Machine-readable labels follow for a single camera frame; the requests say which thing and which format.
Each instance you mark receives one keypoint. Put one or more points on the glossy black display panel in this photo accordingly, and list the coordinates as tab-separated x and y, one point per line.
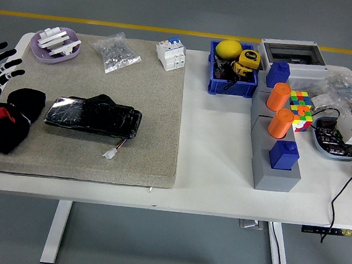
102	118

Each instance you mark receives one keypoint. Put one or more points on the small yellow tape measure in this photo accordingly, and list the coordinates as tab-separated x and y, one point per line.
241	69

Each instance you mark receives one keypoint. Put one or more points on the grey-brown mat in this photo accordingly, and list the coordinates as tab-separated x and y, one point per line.
97	168

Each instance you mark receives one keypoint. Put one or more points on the grey bracket under table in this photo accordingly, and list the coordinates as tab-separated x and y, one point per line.
249	224

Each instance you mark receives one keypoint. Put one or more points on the white switch in clear bag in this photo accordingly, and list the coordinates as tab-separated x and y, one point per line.
320	101

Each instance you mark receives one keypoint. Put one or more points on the grey electrical enclosure box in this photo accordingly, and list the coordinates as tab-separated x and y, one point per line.
306	73

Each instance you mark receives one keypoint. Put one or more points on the purple plastic tray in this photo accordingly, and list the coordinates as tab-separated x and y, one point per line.
43	57

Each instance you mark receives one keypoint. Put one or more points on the clear bag of small parts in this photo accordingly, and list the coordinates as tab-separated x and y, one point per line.
345	87

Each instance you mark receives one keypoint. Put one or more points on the clear bag of screws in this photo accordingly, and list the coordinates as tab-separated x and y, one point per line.
115	54

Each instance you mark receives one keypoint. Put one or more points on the white plastic clip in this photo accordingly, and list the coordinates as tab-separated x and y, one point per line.
64	48
52	37

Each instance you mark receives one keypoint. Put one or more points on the white table leg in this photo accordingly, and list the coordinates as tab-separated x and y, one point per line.
279	241
55	232

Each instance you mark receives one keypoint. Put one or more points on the light blue tray with electronics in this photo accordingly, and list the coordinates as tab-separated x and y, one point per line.
321	149

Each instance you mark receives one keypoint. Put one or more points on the yellow lemon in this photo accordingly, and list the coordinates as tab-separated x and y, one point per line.
227	49

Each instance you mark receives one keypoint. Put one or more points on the black rag with red tag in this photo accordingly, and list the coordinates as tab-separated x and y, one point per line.
4	137

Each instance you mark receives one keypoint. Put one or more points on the blue plastic bin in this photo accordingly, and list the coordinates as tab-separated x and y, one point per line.
230	88

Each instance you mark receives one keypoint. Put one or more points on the grey peg holder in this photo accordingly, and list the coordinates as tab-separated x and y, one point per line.
271	180

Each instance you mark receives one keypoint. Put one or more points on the multicolour puzzle cube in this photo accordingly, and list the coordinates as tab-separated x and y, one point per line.
300	98
303	119

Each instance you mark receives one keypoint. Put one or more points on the black table control panel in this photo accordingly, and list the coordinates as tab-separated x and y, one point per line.
313	229

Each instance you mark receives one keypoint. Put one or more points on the dark screwdriver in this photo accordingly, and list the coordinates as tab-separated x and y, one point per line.
219	69

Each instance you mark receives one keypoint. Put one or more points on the blue square peg block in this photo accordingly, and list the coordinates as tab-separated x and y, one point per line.
278	74
284	156

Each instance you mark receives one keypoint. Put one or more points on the orange cylinder peg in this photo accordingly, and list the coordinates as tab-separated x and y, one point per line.
277	98
279	124

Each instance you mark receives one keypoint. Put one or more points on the large yellow tape measure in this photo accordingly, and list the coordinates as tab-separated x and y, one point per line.
250	58

